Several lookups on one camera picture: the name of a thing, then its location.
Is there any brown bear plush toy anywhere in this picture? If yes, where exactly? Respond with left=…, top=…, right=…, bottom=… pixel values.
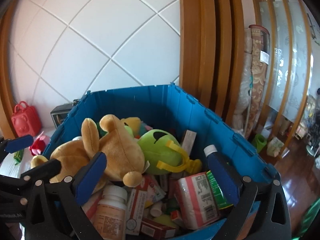
left=30, top=114, right=146, bottom=188

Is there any yellow green duck plush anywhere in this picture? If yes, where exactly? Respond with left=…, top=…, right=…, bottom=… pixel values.
left=96, top=116, right=144, bottom=139

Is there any blue plastic storage crate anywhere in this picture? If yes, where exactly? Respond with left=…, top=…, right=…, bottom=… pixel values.
left=43, top=85, right=280, bottom=184

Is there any red pink plush toy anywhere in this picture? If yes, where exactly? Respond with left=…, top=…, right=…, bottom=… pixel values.
left=29, top=132, right=50, bottom=156

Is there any green small box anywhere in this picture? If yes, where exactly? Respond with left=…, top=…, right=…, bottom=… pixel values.
left=13, top=150, right=24, bottom=165

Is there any yellow plastic slingshot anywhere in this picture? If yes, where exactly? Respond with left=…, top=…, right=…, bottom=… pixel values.
left=156, top=140, right=202, bottom=175

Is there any rolled patterned carpet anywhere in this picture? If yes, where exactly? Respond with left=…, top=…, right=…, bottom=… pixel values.
left=232, top=24, right=270, bottom=138

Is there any pink wipes packet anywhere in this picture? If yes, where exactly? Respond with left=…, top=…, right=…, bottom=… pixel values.
left=140, top=174, right=166, bottom=208

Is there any green frog plush toy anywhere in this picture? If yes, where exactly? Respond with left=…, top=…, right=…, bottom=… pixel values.
left=137, top=129, right=180, bottom=175

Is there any red white medicine box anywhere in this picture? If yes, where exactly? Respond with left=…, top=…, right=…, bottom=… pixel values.
left=125, top=189, right=147, bottom=236

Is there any brown bottle green label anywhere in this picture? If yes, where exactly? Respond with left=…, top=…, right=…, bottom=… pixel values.
left=203, top=145, right=233, bottom=210

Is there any pink tissue pack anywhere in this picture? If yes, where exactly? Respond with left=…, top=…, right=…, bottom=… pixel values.
left=175, top=172, right=220, bottom=230

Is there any white pill bottle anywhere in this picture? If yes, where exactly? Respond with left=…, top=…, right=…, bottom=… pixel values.
left=93, top=185, right=127, bottom=240

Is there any small white red bottle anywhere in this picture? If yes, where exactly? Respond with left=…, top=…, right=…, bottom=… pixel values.
left=150, top=201, right=163, bottom=217

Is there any red bear-shaped bag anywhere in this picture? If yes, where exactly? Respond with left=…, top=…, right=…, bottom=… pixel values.
left=11, top=101, right=42, bottom=137

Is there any wooden glass partition screen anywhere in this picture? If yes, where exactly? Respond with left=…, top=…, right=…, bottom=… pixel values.
left=253, top=0, right=313, bottom=158

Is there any black gift bag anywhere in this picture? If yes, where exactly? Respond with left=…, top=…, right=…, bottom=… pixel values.
left=50, top=103, right=74, bottom=128

